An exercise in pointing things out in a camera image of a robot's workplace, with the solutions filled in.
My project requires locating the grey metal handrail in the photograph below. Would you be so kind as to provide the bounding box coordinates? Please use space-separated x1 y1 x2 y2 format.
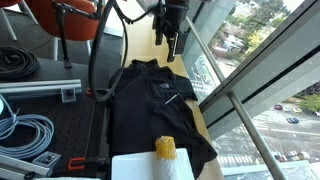
184 15 288 180

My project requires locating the long aluminium extrusion rail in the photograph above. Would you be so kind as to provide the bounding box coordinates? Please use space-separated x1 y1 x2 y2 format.
0 78 83 100

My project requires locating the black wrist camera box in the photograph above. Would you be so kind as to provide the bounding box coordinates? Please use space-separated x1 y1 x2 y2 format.
175 31 190 55

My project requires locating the black tripod stand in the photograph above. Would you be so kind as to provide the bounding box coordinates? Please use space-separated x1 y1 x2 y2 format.
50 0 102 70

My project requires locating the short aluminium extrusion rail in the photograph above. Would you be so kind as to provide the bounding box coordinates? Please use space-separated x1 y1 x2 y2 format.
0 153 52 178

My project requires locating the black fleece zip jacket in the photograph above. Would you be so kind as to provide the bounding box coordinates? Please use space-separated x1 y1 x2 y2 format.
105 58 218 180

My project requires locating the metal corner bracket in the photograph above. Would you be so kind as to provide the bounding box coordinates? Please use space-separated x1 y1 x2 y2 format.
60 86 77 103
32 151 62 169

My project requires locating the black coiled cable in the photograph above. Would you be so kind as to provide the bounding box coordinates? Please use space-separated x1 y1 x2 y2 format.
0 45 41 80

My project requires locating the grey coiled cable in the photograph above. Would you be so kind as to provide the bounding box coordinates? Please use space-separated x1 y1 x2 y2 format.
0 93 56 160

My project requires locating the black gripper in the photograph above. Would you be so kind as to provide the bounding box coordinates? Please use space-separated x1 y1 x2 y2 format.
152 0 191 63

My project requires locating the black perforated breadboard plate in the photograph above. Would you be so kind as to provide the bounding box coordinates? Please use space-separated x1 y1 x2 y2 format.
0 58 112 180

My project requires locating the grey window frame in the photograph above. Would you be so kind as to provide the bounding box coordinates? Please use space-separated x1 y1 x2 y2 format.
181 0 320 140

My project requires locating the black corrugated cable hose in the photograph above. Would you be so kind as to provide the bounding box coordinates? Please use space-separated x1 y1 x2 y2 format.
87 0 158 103

